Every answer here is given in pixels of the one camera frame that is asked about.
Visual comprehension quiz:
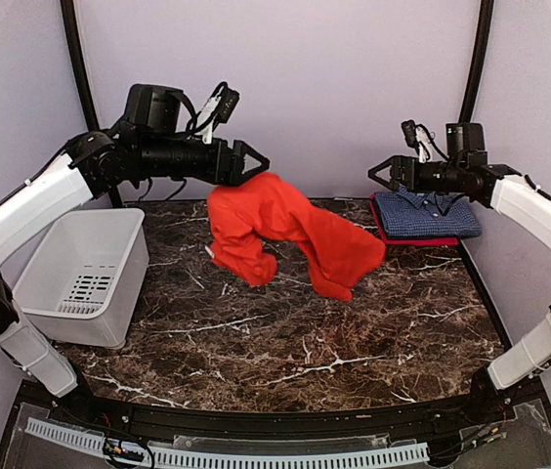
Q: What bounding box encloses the orange garment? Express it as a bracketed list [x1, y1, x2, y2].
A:
[207, 172, 386, 302]

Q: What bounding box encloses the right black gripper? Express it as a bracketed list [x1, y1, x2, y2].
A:
[369, 154, 466, 193]

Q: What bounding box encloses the left black frame post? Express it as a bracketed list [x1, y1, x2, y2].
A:
[60, 0, 124, 209]

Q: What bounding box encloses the white slotted cable duct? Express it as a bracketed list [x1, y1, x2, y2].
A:
[25, 417, 430, 468]

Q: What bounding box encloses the black frame post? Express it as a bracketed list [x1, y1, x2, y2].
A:
[60, 0, 124, 209]
[458, 0, 494, 122]

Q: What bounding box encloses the blue checked shirt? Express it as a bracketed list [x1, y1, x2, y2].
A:
[371, 186, 482, 241]

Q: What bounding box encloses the white plastic laundry basket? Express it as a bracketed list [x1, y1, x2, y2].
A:
[14, 208, 149, 349]

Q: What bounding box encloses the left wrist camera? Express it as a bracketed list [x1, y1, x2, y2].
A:
[117, 81, 240, 145]

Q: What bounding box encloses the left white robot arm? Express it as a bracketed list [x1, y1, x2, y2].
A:
[0, 131, 270, 426]

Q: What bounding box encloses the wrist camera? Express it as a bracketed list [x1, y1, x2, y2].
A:
[117, 81, 240, 145]
[400, 119, 489, 167]

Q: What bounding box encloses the right black frame post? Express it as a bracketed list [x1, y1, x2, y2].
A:
[458, 0, 494, 122]

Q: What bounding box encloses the red folded garment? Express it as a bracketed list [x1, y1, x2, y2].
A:
[369, 195, 459, 247]

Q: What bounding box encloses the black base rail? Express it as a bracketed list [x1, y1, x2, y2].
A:
[14, 378, 550, 453]

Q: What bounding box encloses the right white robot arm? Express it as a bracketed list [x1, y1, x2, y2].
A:
[367, 155, 551, 424]

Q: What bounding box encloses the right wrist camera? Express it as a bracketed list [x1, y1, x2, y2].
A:
[400, 119, 489, 167]

